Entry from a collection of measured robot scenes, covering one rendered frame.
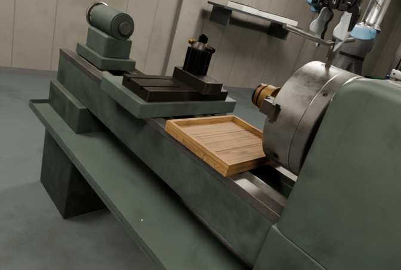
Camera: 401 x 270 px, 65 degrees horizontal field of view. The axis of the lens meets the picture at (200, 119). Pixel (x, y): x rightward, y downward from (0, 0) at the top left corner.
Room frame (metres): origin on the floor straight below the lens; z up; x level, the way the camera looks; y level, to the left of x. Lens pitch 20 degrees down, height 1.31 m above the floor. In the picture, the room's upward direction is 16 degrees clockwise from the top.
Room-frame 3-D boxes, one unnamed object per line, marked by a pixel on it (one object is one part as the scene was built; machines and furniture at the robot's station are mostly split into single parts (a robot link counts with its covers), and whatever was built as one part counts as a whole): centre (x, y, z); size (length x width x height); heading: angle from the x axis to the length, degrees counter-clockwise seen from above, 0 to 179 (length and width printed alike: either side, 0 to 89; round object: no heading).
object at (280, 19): (5.44, -0.84, 1.37); 0.38 x 0.36 x 0.10; 130
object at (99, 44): (1.67, 0.59, 1.01); 0.30 x 0.20 x 0.29; 48
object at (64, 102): (1.69, 0.58, 0.34); 0.44 x 0.40 x 0.68; 138
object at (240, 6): (4.85, -0.13, 1.36); 0.36 x 0.34 x 0.09; 130
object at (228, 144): (1.03, -0.12, 0.89); 0.36 x 0.30 x 0.04; 138
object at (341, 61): (1.57, -0.60, 1.21); 0.15 x 0.15 x 0.10
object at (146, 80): (1.28, 0.13, 0.95); 0.43 x 0.18 x 0.04; 138
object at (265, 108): (0.86, -0.19, 1.09); 0.12 x 0.11 x 0.05; 138
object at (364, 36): (1.57, -0.60, 1.33); 0.13 x 0.12 x 0.14; 151
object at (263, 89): (0.97, -0.19, 1.08); 0.09 x 0.09 x 0.09; 48
